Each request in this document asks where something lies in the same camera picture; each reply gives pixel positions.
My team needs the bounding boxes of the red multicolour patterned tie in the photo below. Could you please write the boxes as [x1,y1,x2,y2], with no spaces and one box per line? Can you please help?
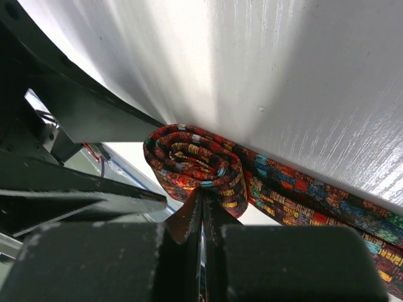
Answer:
[143,124,402,298]

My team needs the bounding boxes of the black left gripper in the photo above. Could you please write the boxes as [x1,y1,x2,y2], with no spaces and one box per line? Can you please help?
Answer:
[1,1,167,237]

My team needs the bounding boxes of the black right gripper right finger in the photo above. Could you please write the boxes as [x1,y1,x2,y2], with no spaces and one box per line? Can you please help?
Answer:
[203,196,389,301]

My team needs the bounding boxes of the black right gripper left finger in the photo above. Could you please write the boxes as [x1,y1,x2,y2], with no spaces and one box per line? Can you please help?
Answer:
[1,189,203,301]

